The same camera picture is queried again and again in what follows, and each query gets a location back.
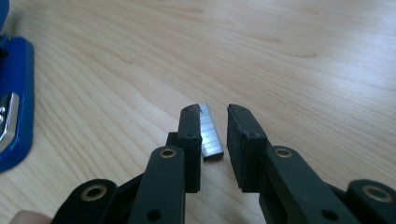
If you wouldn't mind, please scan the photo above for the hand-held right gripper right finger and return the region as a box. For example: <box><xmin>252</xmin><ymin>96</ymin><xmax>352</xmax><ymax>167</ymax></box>
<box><xmin>226</xmin><ymin>104</ymin><xmax>360</xmax><ymax>224</ymax></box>

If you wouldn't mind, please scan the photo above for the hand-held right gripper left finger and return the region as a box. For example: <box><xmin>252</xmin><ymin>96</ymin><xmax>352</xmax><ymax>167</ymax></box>
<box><xmin>127</xmin><ymin>104</ymin><xmax>204</xmax><ymax>224</ymax></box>

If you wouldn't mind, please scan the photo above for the silver staple strip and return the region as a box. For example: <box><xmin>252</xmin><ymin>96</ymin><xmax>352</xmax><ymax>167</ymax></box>
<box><xmin>199</xmin><ymin>103</ymin><xmax>225</xmax><ymax>162</ymax></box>

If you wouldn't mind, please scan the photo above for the blue stapler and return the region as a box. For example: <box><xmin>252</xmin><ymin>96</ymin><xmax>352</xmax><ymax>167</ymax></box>
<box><xmin>0</xmin><ymin>0</ymin><xmax>35</xmax><ymax>174</ymax></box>

